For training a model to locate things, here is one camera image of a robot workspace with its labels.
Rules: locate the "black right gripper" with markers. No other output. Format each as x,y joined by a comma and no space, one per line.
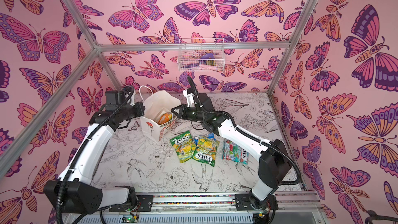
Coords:
182,112

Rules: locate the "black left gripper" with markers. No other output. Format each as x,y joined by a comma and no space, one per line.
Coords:
139,111

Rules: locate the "white paper bag with flower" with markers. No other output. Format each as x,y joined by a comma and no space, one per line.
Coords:
156,105

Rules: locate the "orange Fox's candy bag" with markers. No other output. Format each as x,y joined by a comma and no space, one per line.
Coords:
165,118

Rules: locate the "teal Fox's fruits bag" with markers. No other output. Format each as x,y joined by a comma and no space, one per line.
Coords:
233,152

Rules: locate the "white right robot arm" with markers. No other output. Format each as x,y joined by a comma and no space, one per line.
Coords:
274,161

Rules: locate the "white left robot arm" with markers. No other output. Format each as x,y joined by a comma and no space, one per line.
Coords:
73,191

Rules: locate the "green Fox's spring tea bag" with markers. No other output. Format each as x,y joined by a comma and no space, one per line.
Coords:
184,146

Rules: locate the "blue snack packet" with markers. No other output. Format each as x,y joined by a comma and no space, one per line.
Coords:
208,136

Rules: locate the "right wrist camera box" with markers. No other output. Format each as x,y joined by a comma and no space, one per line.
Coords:
189,95

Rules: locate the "white wire basket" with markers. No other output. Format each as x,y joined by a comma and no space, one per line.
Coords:
201,54

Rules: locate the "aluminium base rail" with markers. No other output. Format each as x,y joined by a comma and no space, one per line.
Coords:
214,208

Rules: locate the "aluminium frame post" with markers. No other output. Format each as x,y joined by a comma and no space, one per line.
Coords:
299,29

